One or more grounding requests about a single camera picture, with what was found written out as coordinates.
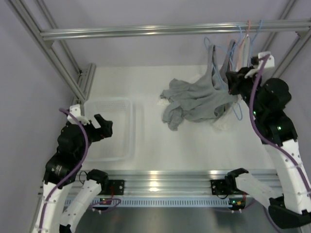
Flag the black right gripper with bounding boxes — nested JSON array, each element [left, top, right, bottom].
[[226, 66, 265, 119]]

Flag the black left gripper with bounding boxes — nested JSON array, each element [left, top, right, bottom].
[[75, 113, 113, 160]]

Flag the grey tank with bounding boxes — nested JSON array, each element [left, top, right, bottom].
[[180, 40, 238, 122], [219, 39, 237, 83]]

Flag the blue wire hanger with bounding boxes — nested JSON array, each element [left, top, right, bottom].
[[204, 37, 237, 119], [247, 19, 263, 67]]

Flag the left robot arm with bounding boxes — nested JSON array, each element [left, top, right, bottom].
[[32, 114, 113, 233]]

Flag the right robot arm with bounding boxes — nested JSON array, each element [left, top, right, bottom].
[[225, 67, 311, 229]]

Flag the grey tank top on hanger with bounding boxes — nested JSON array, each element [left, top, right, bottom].
[[219, 39, 237, 83]]

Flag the white tank top on hanger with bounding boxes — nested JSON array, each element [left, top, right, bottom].
[[210, 33, 251, 133]]

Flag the white plastic basket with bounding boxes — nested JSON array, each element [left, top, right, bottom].
[[84, 97, 135, 163]]

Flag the grey clothes pile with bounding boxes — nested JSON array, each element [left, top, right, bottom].
[[160, 77, 216, 131]]

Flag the white garment under pile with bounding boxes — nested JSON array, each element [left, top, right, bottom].
[[157, 74, 201, 106]]

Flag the pink wire hanger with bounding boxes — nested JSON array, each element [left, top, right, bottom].
[[229, 20, 251, 71]]

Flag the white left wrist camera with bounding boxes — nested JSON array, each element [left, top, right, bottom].
[[69, 104, 91, 125]]

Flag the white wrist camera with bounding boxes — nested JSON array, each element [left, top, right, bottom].
[[244, 51, 275, 78], [69, 104, 91, 125]]

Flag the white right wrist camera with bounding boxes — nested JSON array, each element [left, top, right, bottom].
[[244, 51, 275, 78]]

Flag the aluminium frame left struts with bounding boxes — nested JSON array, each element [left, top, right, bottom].
[[6, 0, 97, 105]]

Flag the aluminium frame struts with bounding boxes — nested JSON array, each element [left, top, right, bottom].
[[6, 0, 97, 105], [261, 0, 311, 78]]

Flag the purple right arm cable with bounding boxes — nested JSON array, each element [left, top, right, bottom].
[[215, 54, 311, 233]]

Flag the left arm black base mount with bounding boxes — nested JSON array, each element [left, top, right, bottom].
[[104, 180, 125, 196]]

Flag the aluminium hanging rail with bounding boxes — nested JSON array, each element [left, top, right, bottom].
[[40, 19, 311, 41]]

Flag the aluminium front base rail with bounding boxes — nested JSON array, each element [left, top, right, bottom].
[[38, 169, 280, 196]]

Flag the aluminium frame right struts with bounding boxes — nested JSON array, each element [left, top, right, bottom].
[[261, 0, 311, 78]]

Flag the slotted grey cable duct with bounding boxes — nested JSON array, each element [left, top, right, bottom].
[[63, 198, 235, 207]]

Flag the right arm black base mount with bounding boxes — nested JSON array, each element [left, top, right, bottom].
[[210, 179, 234, 196]]

